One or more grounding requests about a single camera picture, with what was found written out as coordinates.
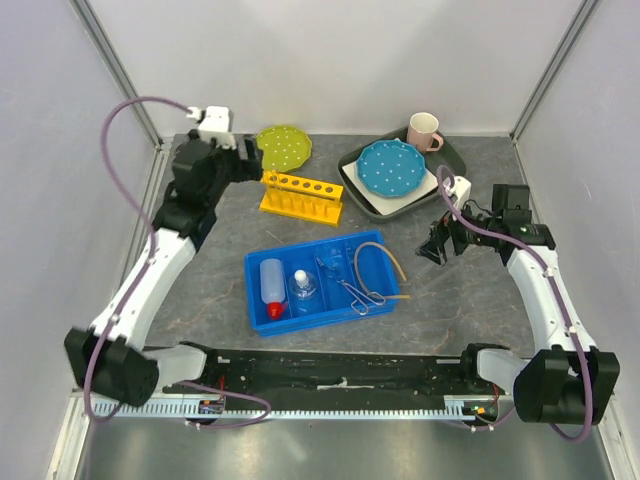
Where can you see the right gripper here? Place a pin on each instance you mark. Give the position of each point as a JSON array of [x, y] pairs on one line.
[[434, 249]]

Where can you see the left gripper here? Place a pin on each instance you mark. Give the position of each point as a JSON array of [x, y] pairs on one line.
[[245, 170]]

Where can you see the yellow rubber tube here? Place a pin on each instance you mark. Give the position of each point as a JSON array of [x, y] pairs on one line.
[[393, 260]]

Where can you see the dark green tray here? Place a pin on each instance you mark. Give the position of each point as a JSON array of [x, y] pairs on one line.
[[447, 155]]

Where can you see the metal crucible tongs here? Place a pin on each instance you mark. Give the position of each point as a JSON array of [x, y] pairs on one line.
[[361, 301]]

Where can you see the wash bottle red cap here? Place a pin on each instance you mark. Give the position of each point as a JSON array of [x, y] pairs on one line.
[[272, 284]]

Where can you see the glass flask white stopper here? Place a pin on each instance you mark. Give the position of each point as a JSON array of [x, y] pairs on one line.
[[303, 286]]

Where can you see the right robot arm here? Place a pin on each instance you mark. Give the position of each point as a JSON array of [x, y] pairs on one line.
[[568, 380]]

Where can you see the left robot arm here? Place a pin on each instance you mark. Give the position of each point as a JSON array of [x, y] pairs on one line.
[[109, 358]]

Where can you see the green dotted plate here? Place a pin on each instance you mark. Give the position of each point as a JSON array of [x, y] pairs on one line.
[[284, 148]]

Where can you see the white square plate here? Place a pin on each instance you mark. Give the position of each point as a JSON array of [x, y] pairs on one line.
[[378, 207]]

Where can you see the yellow test tube rack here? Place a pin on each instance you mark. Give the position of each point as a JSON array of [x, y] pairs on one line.
[[306, 199]]

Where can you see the blue dotted plate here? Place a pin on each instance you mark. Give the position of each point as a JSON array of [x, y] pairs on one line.
[[391, 168]]

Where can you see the pink mug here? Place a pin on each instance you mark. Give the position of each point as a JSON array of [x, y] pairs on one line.
[[423, 134]]

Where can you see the blue plastic organizer tray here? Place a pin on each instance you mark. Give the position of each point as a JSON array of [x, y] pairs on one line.
[[332, 303]]

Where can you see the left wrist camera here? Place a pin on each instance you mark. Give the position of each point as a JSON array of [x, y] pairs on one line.
[[214, 126]]

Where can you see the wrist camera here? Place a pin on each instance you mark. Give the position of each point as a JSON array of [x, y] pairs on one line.
[[214, 126], [457, 190]]

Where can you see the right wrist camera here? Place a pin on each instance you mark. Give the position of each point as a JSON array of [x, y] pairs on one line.
[[457, 190]]

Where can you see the cable duct rail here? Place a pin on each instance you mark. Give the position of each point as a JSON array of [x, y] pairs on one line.
[[203, 408]]

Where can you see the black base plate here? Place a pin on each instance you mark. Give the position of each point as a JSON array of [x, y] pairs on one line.
[[257, 372]]

